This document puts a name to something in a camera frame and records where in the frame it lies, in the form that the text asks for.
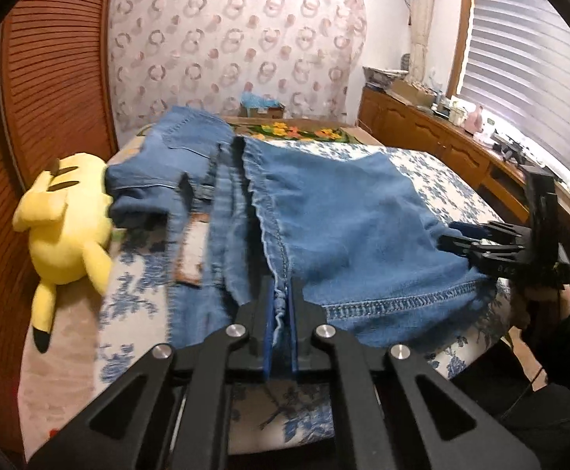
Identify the blue plastic bag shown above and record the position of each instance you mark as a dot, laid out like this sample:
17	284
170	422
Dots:
258	99

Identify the person's right hand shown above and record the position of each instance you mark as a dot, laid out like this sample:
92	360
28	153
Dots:
522	308

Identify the pink figurine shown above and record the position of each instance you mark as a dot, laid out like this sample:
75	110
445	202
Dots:
473	120

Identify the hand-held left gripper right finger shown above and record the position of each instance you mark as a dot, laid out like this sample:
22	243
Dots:
293	338

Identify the yellow plush toy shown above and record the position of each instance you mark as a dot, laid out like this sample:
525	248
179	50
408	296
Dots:
65	225

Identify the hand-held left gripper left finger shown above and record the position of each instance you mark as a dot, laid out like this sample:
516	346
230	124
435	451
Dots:
267	338

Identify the wooden cabinet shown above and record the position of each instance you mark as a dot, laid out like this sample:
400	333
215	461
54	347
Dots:
412	122

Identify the stack of flat boxes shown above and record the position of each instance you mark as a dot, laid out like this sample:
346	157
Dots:
383	76

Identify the wooden louvered door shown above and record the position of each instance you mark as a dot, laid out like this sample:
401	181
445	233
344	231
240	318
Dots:
55	83

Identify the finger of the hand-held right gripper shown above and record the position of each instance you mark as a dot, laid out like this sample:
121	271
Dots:
490	234
480	254

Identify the blue denim pants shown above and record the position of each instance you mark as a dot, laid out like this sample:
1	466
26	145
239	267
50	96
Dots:
353	215

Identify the beige window curtain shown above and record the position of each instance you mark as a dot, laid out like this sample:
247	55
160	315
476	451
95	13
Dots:
421	24

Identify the white blue floral quilt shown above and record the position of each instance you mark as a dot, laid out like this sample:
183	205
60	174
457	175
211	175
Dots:
133	293

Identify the striped window blind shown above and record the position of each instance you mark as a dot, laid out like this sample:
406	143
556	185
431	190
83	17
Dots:
525	68

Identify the open long cardboard box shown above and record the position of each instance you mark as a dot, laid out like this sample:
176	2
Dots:
412	93

